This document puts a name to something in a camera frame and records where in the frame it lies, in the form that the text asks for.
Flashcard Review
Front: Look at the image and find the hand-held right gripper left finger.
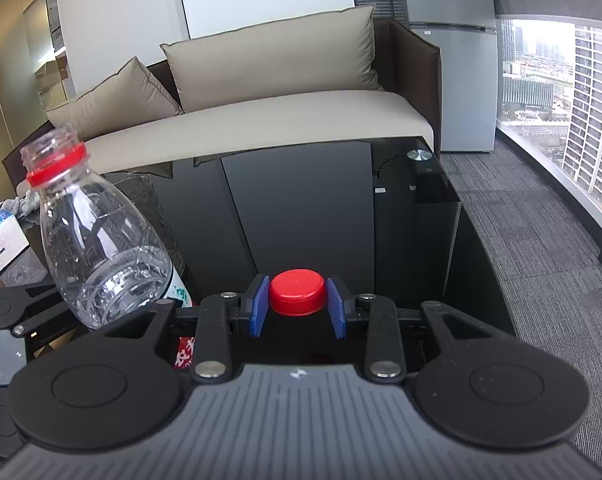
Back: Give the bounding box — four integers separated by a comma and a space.
100, 275, 272, 385

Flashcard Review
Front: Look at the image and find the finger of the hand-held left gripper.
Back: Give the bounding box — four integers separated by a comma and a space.
8, 283, 82, 348

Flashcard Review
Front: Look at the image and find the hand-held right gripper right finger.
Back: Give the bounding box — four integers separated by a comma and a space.
326, 275, 500, 385

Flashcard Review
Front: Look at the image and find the red bottle cap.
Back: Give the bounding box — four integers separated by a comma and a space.
268, 268, 327, 317

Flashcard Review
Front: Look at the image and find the clear plastic water bottle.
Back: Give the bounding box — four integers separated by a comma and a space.
20, 127, 198, 372

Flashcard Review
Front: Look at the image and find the white tissue box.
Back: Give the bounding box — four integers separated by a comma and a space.
0, 209, 31, 297

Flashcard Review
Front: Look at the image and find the grey cloth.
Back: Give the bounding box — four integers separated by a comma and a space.
0, 189, 45, 226

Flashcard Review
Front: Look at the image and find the brown sofa with beige seat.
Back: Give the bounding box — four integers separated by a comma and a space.
1, 5, 442, 197

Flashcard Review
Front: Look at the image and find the small beige cushion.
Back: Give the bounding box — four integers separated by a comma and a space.
46, 56, 185, 142

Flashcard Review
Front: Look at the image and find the large beige cushion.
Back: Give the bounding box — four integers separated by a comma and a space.
159, 5, 385, 114

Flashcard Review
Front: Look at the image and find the silver fridge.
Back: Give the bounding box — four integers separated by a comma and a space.
391, 0, 500, 154

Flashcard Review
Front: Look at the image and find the black cable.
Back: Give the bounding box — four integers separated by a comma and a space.
375, 152, 408, 182

